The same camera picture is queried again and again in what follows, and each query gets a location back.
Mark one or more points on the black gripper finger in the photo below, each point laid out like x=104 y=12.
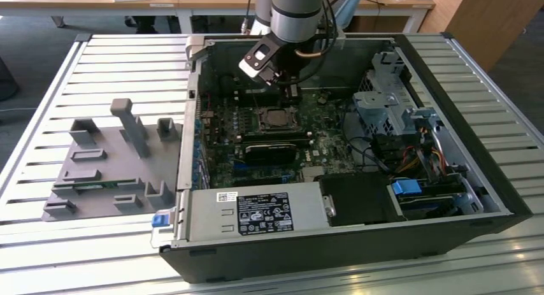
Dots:
x=296 y=93
x=287 y=94

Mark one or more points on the CPU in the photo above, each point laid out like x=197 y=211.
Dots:
x=277 y=117

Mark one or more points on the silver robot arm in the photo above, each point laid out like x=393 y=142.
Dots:
x=293 y=21

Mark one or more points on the CPU socket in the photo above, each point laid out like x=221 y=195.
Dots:
x=257 y=126

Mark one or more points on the black RAM stick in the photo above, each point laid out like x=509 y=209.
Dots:
x=276 y=138

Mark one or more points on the black fan shroud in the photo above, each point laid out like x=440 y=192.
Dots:
x=225 y=84

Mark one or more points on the green motherboard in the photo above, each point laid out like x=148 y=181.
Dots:
x=331 y=142

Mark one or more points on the black graphics card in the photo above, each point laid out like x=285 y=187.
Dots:
x=272 y=155

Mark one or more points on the metal drive cage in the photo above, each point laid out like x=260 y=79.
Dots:
x=377 y=100

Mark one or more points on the pale blue teach pendant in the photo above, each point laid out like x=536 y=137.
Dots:
x=349 y=5

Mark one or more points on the silver chipset heatsink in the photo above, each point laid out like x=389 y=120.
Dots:
x=312 y=173

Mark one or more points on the black drive box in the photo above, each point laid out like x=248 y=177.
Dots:
x=361 y=199

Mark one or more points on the black chair base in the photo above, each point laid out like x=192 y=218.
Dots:
x=141 y=24

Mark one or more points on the blue disk carrier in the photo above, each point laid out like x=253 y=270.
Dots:
x=405 y=188

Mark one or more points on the silver power supply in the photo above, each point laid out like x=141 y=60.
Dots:
x=208 y=218

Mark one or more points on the grey parts rack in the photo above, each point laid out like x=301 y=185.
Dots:
x=111 y=155

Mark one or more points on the wooden cabinet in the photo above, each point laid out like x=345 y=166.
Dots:
x=488 y=21

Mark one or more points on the blue case latch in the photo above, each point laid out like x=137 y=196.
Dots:
x=160 y=221

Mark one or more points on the green RAM stick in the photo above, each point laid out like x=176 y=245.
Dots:
x=108 y=183

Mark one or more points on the black PC case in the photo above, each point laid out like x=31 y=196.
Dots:
x=340 y=253

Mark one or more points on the wooden desk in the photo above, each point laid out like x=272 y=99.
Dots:
x=84 y=3

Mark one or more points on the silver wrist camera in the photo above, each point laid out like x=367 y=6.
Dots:
x=251 y=69

